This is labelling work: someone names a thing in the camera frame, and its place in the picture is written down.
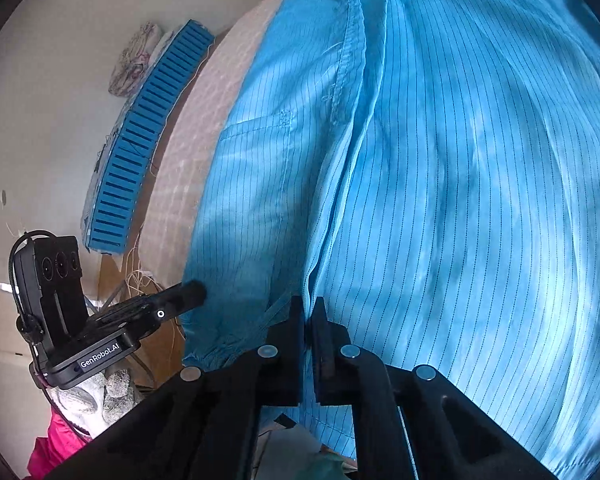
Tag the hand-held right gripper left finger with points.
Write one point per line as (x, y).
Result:
(296, 316)

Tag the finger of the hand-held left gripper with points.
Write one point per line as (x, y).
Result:
(180, 296)

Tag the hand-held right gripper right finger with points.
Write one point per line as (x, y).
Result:
(318, 317)

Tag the blue striped work coat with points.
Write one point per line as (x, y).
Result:
(430, 160)

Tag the person's left forearm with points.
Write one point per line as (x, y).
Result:
(52, 447)

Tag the person's left hand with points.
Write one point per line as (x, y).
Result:
(87, 402)

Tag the brown wooden board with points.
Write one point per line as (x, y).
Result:
(112, 280)

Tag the pale crumpled cloth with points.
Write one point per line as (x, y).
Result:
(292, 447)

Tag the pink plaid blanket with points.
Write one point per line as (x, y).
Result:
(190, 135)

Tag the blue slatted plastic panel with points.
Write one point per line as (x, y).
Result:
(140, 135)

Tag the floral cloth bundle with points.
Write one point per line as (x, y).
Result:
(132, 62)

